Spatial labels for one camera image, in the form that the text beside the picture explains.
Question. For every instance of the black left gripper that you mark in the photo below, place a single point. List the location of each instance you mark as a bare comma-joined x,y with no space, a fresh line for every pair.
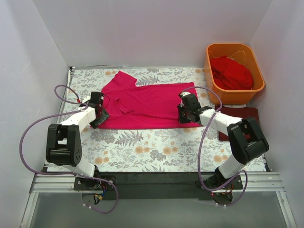
101,118

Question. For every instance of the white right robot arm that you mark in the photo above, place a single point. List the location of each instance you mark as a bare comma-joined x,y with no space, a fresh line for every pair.
245,136

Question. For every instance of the pink t shirt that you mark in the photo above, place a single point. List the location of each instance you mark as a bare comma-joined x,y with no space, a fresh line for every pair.
133,107

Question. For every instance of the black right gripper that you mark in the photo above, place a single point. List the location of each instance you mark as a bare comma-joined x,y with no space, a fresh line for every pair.
181,116

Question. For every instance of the orange plastic basket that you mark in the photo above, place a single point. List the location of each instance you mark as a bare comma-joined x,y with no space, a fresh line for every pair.
242,54

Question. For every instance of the floral table cloth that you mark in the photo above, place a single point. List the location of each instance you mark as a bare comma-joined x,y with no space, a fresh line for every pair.
173,150

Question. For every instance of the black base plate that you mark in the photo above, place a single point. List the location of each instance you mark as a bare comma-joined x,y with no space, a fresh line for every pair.
146,185

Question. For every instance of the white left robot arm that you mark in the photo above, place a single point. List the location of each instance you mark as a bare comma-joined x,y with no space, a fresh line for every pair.
64,147

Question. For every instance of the folded maroon t shirt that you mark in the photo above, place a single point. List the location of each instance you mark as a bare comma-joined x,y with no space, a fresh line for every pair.
243,112

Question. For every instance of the red t shirt in basket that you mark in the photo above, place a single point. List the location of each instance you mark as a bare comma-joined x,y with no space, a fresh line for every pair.
228,74

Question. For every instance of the aluminium frame rail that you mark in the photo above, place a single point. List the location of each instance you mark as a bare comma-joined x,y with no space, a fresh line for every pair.
158,200

